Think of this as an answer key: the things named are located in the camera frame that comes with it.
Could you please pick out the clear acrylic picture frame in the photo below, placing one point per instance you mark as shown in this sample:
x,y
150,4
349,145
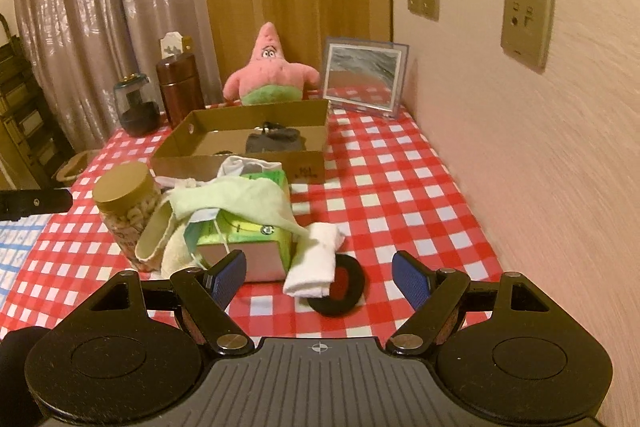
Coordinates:
x,y
362,74

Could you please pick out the brown thermos bottle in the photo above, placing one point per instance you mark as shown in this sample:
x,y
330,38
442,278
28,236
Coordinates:
x,y
179,87

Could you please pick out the dark glass jar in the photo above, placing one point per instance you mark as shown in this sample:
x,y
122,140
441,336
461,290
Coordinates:
x,y
136,107

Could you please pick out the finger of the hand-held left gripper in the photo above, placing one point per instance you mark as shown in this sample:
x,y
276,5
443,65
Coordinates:
x,y
30,203

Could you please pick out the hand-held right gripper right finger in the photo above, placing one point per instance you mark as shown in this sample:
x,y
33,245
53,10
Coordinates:
x,y
411,279

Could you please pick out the black round pad red centre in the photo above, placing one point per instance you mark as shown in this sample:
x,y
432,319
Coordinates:
x,y
351,302

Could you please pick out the white house-shaped ornament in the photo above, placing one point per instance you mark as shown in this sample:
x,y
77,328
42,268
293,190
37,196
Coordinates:
x,y
175,43

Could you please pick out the bamboo rack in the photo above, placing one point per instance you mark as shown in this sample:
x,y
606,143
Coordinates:
x,y
25,107

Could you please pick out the blue checkered cloth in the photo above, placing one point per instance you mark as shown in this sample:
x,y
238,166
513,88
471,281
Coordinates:
x,y
15,252

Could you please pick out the red checkered tablecloth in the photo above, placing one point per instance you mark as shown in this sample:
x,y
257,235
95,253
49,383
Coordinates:
x,y
400,187

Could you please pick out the pink starfish plush toy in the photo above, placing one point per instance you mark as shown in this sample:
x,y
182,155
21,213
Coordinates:
x,y
267,72

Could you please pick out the woven basket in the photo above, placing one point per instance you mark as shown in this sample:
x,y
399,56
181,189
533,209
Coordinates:
x,y
75,164

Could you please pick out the white sock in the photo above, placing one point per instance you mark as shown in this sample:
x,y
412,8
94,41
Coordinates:
x,y
315,262

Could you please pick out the plastic jar with tan lid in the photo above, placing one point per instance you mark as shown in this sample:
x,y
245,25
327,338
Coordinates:
x,y
122,192

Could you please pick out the cardboard box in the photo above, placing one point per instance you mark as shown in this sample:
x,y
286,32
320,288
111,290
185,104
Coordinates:
x,y
310,132

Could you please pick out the light green sock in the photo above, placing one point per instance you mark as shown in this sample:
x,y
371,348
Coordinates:
x,y
240,202

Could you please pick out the green tissue box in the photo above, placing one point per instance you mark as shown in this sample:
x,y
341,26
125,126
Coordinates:
x,y
260,257

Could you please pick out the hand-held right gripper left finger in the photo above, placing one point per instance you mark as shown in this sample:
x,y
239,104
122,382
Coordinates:
x,y
229,278

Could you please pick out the dark cloth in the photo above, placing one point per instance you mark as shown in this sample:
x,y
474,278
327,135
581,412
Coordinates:
x,y
275,139

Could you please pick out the cream towel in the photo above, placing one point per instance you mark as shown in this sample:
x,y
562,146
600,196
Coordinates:
x,y
177,257

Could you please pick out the sheer grey curtain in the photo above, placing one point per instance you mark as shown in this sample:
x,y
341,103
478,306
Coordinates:
x,y
100,7

